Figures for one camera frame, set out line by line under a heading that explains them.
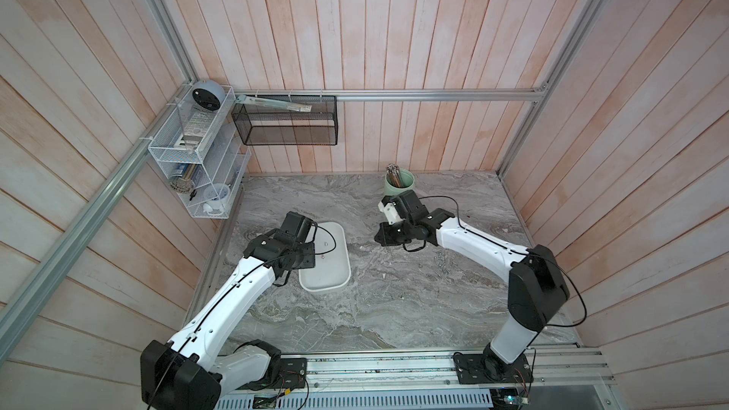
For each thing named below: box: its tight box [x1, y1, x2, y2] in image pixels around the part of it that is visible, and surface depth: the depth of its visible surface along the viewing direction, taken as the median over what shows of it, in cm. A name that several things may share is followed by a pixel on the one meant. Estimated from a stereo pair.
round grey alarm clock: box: [191, 79, 227, 112], surface depth 83 cm
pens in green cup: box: [386, 163, 403, 188], surface depth 100 cm
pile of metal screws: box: [433, 252, 451, 275], surface depth 95 cm
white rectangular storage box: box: [298, 221, 352, 293], surface depth 92 cm
